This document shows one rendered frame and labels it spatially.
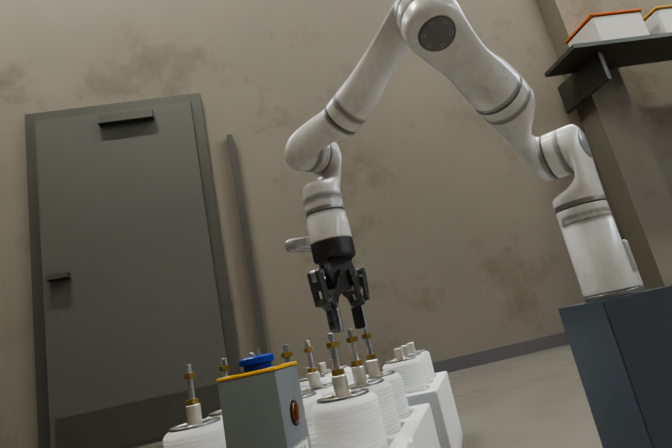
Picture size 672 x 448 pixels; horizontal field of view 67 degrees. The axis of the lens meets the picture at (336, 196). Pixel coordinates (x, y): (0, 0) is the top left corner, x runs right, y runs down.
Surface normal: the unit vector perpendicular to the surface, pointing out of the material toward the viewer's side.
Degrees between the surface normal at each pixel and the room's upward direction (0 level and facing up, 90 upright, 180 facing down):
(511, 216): 90
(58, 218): 90
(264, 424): 90
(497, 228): 90
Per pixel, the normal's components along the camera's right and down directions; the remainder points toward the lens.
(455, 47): 0.20, 0.69
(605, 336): -0.97, 0.16
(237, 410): -0.26, -0.22
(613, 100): 0.12, -0.30
